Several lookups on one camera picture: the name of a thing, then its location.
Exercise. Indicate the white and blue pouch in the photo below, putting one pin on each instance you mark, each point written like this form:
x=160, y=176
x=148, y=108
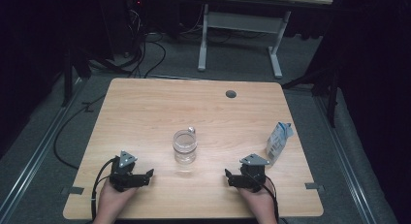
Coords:
x=277, y=143

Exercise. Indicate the black metal stand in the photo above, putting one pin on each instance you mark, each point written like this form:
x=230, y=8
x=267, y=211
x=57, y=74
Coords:
x=332, y=94
x=68, y=78

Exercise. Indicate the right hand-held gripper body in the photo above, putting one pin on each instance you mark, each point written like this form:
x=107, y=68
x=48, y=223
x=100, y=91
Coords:
x=253, y=175

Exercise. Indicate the grey tape strip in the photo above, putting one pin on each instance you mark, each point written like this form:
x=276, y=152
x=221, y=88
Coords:
x=73, y=190
x=314, y=186

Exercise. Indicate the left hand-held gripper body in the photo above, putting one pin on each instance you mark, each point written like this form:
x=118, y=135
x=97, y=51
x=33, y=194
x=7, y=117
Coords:
x=124, y=172

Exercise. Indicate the person's left hand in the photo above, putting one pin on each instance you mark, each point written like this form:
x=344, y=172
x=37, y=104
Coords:
x=113, y=199

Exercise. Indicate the grey metal floor rail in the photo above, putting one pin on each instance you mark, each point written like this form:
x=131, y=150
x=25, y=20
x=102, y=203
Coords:
x=32, y=159
x=349, y=159

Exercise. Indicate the dark device with red light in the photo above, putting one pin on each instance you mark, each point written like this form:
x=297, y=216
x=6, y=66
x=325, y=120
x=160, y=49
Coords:
x=137, y=4

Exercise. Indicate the person's right hand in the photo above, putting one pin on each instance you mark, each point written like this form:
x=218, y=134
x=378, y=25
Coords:
x=260, y=201

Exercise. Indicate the white metal frame desk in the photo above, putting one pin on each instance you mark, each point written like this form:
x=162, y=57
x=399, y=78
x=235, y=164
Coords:
x=242, y=23

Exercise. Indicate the clear glass jar with lid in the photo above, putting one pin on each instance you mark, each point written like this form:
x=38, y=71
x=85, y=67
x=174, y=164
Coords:
x=184, y=146

